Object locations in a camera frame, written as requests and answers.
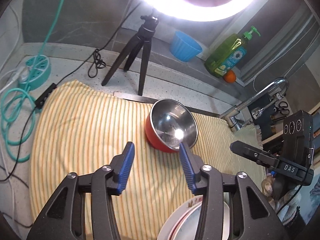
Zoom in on white plate grey leaf pattern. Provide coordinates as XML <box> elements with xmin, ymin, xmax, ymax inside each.
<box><xmin>172</xmin><ymin>200</ymin><xmax>231</xmax><ymax>240</ymax></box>

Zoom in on red steel bowl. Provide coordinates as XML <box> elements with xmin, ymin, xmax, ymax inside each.
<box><xmin>145</xmin><ymin>99</ymin><xmax>199</xmax><ymax>153</ymax></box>

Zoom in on floral plate pink flowers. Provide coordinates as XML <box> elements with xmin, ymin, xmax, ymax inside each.
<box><xmin>157</xmin><ymin>196</ymin><xmax>203</xmax><ymax>240</ymax></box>

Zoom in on chrome kitchen faucet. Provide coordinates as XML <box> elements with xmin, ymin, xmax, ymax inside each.
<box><xmin>219</xmin><ymin>77</ymin><xmax>289</xmax><ymax>132</ymax></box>

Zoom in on gloved right hand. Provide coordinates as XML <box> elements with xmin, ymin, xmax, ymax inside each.
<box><xmin>261</xmin><ymin>172</ymin><xmax>303</xmax><ymax>213</ymax></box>

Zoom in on black scissors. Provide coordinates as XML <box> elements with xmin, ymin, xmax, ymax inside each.
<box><xmin>274</xmin><ymin>101</ymin><xmax>290</xmax><ymax>116</ymax></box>

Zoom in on yellow striped cloth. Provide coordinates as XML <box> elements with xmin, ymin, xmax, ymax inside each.
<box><xmin>28</xmin><ymin>80</ymin><xmax>267</xmax><ymax>240</ymax></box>

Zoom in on orange fruit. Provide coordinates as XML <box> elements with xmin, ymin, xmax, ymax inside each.
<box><xmin>223</xmin><ymin>70</ymin><xmax>236</xmax><ymax>83</ymax></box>

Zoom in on green dish soap bottle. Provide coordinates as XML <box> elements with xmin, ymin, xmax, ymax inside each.
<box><xmin>204</xmin><ymin>26</ymin><xmax>261</xmax><ymax>77</ymax></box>

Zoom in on blue fluted bowl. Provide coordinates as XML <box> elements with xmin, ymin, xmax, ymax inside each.
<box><xmin>170</xmin><ymin>31</ymin><xmax>203</xmax><ymax>62</ymax></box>

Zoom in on teal round power strip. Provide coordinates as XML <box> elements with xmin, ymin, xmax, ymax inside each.
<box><xmin>18</xmin><ymin>55</ymin><xmax>51</xmax><ymax>91</ymax></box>

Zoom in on black tripod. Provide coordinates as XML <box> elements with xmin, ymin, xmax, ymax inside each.
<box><xmin>101</xmin><ymin>8</ymin><xmax>160</xmax><ymax>97</ymax></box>

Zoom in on teal cable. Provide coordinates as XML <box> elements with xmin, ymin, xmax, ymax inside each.
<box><xmin>0</xmin><ymin>0</ymin><xmax>72</xmax><ymax>163</ymax></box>

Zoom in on black cable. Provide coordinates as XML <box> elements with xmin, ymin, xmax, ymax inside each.
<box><xmin>0</xmin><ymin>2</ymin><xmax>142</xmax><ymax>228</ymax></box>

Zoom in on ring light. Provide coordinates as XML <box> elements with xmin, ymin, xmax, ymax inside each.
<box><xmin>128</xmin><ymin>0</ymin><xmax>261</xmax><ymax>22</ymax></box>

